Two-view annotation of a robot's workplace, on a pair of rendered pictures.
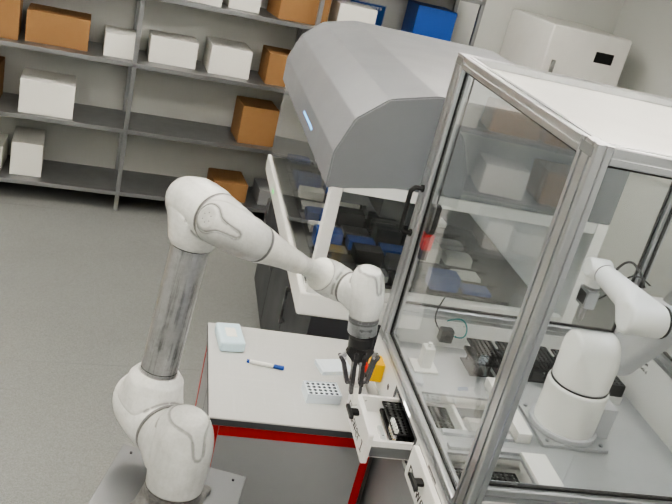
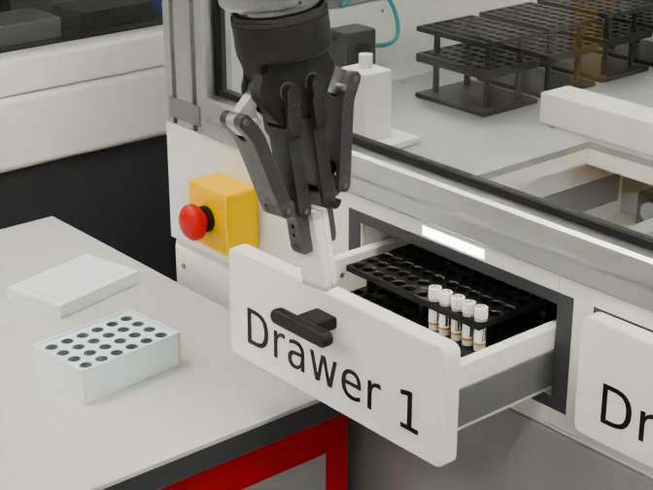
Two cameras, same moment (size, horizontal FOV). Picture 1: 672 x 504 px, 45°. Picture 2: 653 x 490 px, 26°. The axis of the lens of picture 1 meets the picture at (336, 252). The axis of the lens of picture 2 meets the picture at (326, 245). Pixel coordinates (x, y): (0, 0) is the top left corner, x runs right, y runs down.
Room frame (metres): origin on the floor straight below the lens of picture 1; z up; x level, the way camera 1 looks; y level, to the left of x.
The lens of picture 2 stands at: (1.16, 0.30, 1.42)
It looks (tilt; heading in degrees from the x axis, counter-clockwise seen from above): 22 degrees down; 334
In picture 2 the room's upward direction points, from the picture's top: straight up
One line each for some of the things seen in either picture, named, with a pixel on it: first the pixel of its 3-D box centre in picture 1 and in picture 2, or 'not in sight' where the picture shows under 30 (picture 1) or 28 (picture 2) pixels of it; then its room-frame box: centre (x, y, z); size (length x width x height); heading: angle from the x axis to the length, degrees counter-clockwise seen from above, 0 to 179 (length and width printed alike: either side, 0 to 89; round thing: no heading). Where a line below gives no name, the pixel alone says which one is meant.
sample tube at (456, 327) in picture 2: not in sight; (457, 320); (2.14, -0.31, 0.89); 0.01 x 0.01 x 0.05
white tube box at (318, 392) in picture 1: (321, 392); (107, 354); (2.43, -0.07, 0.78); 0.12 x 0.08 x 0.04; 109
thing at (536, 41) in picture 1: (533, 143); not in sight; (6.65, -1.37, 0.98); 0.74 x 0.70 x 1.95; 20
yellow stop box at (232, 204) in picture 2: (374, 368); (221, 214); (2.52, -0.23, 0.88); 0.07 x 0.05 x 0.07; 14
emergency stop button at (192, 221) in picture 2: not in sight; (196, 221); (2.51, -0.20, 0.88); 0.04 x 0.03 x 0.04; 14
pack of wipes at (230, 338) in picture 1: (230, 337); not in sight; (2.65, 0.31, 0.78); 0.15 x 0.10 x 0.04; 21
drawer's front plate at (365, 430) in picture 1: (358, 420); (335, 347); (2.17, -0.20, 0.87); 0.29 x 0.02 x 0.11; 14
